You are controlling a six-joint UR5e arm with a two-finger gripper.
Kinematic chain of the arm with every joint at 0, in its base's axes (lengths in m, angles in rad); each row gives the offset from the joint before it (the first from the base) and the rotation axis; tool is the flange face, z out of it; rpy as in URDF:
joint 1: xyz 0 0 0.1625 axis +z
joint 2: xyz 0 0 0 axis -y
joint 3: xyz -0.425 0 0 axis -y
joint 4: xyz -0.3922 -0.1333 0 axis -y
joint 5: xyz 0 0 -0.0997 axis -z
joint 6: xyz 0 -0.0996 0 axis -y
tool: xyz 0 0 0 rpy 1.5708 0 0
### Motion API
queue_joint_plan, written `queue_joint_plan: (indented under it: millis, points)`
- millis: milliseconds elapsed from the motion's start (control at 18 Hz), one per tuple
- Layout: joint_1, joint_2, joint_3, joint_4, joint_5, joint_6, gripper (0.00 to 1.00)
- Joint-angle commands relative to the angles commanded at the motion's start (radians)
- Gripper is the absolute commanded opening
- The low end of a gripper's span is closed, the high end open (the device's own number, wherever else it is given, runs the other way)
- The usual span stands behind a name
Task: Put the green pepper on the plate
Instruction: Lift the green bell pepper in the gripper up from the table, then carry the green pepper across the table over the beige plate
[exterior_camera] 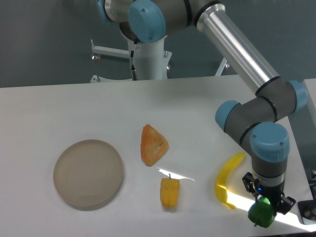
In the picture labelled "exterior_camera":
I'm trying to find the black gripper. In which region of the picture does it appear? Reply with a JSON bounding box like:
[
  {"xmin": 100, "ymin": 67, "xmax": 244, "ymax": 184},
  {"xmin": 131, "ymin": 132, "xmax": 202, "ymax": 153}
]
[{"xmin": 242, "ymin": 172, "xmax": 296, "ymax": 214}]

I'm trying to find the green toy pepper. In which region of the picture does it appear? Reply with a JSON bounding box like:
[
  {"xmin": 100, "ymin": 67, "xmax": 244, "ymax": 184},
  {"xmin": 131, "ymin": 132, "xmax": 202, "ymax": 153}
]
[{"xmin": 248, "ymin": 197, "xmax": 275, "ymax": 228}]

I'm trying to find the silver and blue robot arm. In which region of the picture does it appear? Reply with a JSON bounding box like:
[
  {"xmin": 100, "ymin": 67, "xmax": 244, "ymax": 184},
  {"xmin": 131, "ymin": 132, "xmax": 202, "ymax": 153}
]
[{"xmin": 96, "ymin": 0, "xmax": 308, "ymax": 214}]

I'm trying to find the yellow toy pepper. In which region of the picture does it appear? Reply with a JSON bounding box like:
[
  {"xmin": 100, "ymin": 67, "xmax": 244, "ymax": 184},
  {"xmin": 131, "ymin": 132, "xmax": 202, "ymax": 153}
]
[{"xmin": 160, "ymin": 175, "xmax": 180, "ymax": 209}]

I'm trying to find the beige round plate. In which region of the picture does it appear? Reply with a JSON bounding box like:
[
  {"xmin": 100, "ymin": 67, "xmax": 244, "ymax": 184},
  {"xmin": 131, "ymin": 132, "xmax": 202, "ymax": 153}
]
[{"xmin": 53, "ymin": 139, "xmax": 124, "ymax": 211}]

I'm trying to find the yellow toy banana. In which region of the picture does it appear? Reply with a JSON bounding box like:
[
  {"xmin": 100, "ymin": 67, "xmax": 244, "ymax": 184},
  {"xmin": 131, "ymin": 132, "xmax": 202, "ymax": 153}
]
[{"xmin": 214, "ymin": 152, "xmax": 246, "ymax": 209}]

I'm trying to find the white side table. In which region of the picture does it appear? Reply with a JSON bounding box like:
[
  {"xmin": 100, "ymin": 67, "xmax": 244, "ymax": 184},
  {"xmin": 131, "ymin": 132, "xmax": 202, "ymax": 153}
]
[{"xmin": 303, "ymin": 79, "xmax": 316, "ymax": 125}]

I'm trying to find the orange triangular toy bread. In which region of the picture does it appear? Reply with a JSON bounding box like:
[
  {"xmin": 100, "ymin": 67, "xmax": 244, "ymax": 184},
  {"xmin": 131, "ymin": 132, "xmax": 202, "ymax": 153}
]
[{"xmin": 140, "ymin": 124, "xmax": 169, "ymax": 166}]

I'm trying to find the black cable on pedestal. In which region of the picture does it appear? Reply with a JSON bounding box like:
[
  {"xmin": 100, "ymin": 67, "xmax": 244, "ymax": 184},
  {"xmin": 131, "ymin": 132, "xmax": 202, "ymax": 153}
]
[{"xmin": 129, "ymin": 37, "xmax": 139, "ymax": 81}]

